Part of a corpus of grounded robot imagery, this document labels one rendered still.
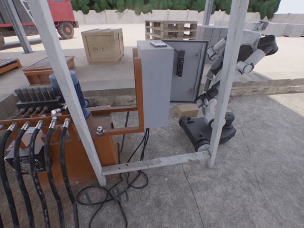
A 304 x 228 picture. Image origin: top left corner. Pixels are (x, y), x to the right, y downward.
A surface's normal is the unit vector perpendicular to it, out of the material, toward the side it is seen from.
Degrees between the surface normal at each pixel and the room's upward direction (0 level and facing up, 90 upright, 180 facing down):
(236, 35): 93
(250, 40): 61
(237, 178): 0
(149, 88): 90
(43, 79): 90
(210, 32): 90
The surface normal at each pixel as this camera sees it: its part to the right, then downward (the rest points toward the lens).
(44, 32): 0.15, 0.61
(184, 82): -0.07, 0.57
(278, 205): 0.00, -0.82
